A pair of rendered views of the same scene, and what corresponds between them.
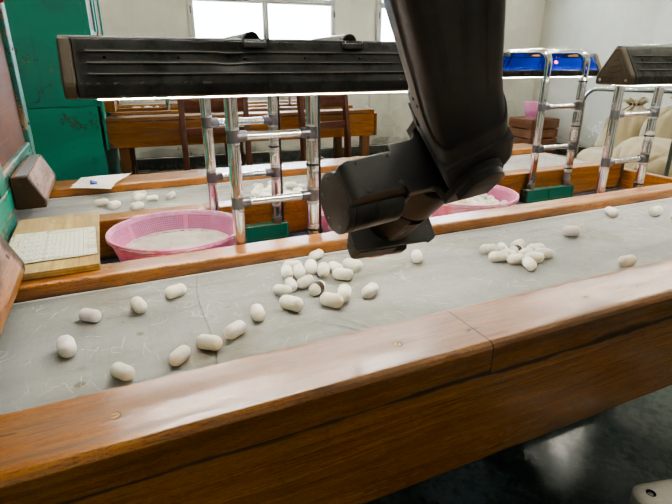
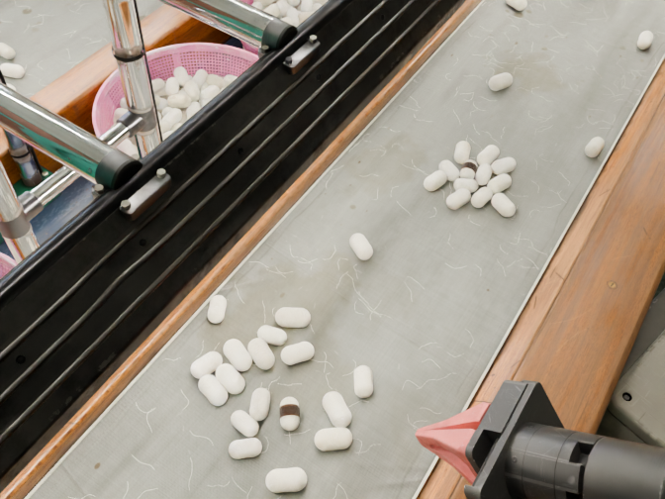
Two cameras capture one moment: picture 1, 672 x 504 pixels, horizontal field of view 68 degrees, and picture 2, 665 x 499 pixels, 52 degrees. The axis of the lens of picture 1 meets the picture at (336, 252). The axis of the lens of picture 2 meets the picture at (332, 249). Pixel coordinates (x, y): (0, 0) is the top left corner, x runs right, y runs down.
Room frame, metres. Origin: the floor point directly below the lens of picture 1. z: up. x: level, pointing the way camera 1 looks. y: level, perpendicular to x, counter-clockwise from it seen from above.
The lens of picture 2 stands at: (0.48, 0.17, 1.39)
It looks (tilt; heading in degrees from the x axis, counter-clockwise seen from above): 54 degrees down; 323
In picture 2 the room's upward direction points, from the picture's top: 6 degrees clockwise
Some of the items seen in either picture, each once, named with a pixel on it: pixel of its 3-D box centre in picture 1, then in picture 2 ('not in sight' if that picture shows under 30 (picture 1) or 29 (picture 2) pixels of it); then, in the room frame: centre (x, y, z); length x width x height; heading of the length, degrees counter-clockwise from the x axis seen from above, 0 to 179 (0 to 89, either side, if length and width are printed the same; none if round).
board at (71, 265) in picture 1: (55, 241); not in sight; (0.87, 0.52, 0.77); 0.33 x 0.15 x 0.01; 24
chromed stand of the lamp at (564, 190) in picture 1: (537, 124); not in sight; (1.61, -0.64, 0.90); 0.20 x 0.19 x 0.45; 114
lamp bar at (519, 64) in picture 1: (525, 64); not in sight; (1.68, -0.60, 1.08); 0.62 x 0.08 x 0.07; 114
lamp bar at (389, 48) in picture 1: (300, 66); (216, 149); (0.77, 0.05, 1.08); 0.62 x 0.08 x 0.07; 114
